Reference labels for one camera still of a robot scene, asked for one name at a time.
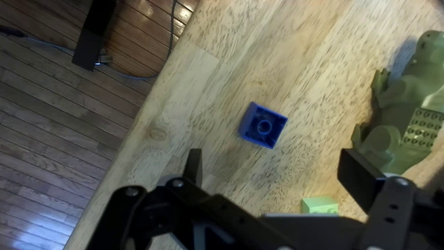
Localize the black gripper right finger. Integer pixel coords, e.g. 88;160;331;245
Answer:
336;147;444;250

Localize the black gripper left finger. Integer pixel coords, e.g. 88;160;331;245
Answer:
85;147;297;250

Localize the blue toy building block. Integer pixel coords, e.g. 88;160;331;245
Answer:
238;102;289;150

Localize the light green toy building block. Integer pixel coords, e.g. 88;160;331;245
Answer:
300;196;340;217

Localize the green toy dinosaur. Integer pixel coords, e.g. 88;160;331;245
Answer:
350;29;444;177

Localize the black stand leg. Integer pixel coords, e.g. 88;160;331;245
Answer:
71;0;117;72

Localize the black floor cable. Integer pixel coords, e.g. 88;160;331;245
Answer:
95;0;186;81

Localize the bluish grey floor cable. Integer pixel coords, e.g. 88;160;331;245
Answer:
0;25;154;85

